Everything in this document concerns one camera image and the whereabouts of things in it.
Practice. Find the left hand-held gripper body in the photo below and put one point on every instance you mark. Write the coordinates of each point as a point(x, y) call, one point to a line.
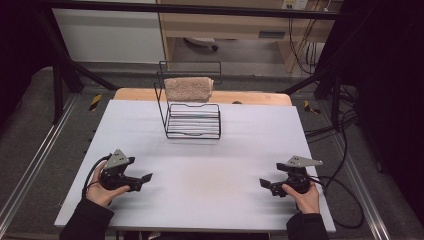
point(115, 170)

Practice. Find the black curtain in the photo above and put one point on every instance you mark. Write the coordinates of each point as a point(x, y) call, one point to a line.
point(20, 50)
point(390, 83)

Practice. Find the white cabinet panel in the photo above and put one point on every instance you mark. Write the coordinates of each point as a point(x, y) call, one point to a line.
point(106, 36)

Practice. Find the office chair base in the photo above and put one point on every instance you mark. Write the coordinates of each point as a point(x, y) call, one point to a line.
point(201, 41)

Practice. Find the wall power socket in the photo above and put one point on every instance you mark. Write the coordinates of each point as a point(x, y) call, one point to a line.
point(295, 4)

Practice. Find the black metal stand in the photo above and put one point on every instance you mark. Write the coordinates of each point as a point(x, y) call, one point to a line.
point(333, 86)
point(58, 86)

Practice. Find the yellow black floor tape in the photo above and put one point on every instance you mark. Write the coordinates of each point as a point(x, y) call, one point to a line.
point(95, 102)
point(311, 107)

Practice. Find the wooden table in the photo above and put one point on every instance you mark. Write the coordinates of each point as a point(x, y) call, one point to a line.
point(253, 97)

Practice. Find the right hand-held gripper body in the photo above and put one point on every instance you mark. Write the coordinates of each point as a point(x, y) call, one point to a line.
point(298, 175)

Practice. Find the black metal frame bar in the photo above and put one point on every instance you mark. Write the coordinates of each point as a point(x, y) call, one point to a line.
point(200, 8)

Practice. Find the aluminium rail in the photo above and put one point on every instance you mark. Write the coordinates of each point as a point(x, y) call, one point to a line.
point(33, 166)
point(360, 186)

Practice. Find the beige towel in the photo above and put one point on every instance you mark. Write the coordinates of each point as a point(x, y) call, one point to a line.
point(188, 89)

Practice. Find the person's left hand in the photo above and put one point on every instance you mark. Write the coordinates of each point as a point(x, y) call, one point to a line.
point(101, 193)

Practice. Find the person's right hand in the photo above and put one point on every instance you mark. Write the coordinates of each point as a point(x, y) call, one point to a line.
point(305, 198)

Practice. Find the light wooden desk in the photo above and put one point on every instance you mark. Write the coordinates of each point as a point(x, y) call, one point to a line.
point(240, 26)

